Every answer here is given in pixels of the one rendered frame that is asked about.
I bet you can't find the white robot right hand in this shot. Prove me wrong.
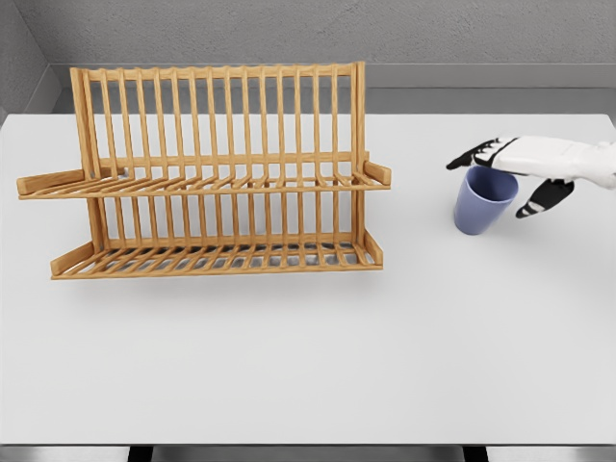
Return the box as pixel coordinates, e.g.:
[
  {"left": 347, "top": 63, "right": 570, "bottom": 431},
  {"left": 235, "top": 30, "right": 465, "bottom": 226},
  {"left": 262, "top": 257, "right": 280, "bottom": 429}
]
[{"left": 446, "top": 136, "right": 586, "bottom": 219}]

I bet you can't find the blue plastic cup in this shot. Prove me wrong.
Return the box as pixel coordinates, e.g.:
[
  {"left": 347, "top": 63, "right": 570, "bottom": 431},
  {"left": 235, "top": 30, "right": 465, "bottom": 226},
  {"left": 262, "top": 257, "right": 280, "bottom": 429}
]
[{"left": 453, "top": 166, "right": 520, "bottom": 237}]

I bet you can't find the wooden two-tier dish rack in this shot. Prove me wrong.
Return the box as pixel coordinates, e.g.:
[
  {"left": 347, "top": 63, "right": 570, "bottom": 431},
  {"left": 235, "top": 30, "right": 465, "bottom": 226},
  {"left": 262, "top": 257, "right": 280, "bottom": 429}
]
[{"left": 16, "top": 61, "right": 392, "bottom": 281}]

